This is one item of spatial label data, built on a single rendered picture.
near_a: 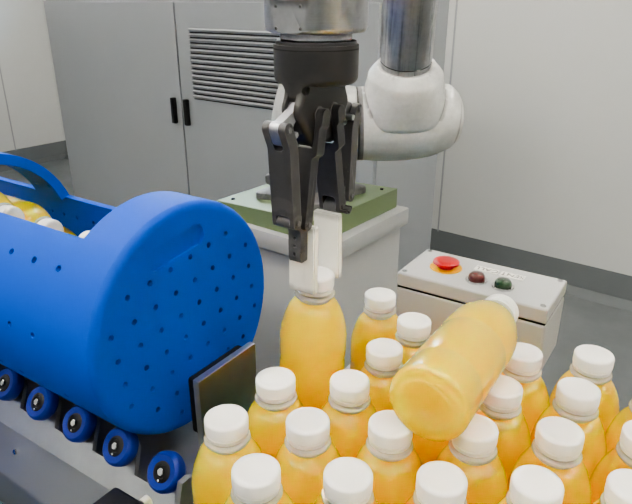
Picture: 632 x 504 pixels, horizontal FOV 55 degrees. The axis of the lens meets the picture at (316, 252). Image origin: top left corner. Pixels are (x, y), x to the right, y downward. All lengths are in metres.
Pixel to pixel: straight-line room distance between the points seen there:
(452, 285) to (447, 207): 2.88
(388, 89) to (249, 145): 1.56
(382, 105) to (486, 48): 2.25
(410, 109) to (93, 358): 0.80
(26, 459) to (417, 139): 0.88
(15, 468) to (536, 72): 2.94
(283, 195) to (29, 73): 5.84
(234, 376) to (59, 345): 0.20
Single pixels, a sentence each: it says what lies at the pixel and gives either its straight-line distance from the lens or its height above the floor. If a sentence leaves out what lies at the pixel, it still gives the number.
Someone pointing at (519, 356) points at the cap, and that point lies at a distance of 0.67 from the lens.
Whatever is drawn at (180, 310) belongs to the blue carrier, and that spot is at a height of 1.11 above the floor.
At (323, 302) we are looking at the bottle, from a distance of 0.61.
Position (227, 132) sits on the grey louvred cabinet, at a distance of 2.80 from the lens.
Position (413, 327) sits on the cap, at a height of 1.10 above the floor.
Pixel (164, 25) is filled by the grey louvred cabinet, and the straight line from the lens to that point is 3.02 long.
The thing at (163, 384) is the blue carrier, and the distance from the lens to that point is 0.74.
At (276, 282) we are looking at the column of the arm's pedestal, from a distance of 1.30.
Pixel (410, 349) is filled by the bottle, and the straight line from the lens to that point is 0.71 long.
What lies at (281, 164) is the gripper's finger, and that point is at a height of 1.31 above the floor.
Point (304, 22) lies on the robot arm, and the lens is 0.52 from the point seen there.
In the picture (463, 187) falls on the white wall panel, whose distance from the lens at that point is 3.60.
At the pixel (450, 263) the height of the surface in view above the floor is 1.11.
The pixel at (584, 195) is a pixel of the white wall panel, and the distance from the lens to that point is 3.38.
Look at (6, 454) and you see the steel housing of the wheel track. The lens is 0.97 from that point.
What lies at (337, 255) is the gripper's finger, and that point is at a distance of 0.62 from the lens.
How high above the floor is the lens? 1.44
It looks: 23 degrees down
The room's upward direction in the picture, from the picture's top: straight up
